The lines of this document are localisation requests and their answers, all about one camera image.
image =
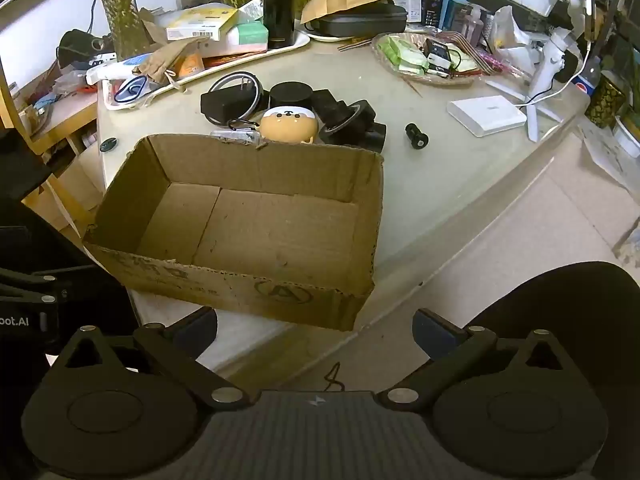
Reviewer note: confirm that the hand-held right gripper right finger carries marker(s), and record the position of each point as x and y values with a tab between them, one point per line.
426	330

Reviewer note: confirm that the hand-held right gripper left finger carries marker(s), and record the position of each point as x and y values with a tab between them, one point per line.
197	330

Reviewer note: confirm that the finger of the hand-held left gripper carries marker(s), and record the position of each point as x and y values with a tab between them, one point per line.
30	290

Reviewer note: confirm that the brown cardboard box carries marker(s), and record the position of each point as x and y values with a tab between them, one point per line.
275	225

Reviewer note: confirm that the black tape roll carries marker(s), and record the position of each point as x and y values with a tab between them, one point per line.
350	121

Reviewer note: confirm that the black cylinder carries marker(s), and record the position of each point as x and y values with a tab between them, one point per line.
291	94

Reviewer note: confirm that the person's leg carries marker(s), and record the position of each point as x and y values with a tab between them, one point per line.
600	310

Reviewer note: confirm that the small black plug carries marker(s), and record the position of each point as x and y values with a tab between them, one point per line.
417	136

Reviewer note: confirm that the clear plastic case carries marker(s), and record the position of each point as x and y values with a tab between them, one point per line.
225	135

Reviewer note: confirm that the white flat box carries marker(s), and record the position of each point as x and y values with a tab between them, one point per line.
487	114

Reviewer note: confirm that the round bear-face toy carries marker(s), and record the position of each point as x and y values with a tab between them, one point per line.
290	125

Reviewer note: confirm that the black power adapter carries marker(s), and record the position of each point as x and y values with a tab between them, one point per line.
225	101

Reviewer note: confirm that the white blue-printed bag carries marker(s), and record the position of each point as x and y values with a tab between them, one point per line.
117	69

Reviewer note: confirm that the wooden skewer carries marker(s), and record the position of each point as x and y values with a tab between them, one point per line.
412	88

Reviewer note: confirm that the black cap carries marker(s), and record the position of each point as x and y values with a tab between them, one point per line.
77	45

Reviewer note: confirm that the amber tape roll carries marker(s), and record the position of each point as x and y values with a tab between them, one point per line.
252	85

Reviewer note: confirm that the glass plate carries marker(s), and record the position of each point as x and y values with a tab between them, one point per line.
425	72

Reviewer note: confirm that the white tray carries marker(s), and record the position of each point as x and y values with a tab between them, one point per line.
210	72

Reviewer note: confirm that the orange packet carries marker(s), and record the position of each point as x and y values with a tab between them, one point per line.
191	64

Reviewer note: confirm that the red packet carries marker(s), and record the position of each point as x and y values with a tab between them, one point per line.
230	59

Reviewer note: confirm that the small black box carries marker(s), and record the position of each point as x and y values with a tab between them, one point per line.
438	56

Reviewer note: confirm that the green wipes packet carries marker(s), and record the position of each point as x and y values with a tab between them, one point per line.
402	51

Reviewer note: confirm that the tall glass vase with stems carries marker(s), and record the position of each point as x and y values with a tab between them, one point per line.
122	15

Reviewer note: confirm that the white gimbal stand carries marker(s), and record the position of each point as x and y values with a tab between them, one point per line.
547	65

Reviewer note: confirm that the wooden chopsticks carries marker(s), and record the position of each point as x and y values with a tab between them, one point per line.
352	44

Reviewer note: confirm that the green tissue box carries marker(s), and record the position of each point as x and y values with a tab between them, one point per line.
250	37

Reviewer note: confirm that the soda bottle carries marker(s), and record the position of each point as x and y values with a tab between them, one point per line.
590	77

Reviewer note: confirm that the white plastic bag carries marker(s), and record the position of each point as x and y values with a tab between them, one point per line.
510	35

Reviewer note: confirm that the yellow box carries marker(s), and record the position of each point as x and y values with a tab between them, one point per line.
200	22

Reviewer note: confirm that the white plate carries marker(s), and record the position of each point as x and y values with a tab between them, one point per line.
325	36

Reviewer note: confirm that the pink bottle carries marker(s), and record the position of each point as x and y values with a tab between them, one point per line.
472	22

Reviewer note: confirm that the black zip case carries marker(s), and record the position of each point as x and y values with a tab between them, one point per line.
360	22

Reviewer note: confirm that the blue carton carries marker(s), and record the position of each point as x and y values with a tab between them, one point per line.
456	7

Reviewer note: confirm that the black carton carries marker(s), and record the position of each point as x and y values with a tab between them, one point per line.
435	2

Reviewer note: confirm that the black thermos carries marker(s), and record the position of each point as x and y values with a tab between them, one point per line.
278	5

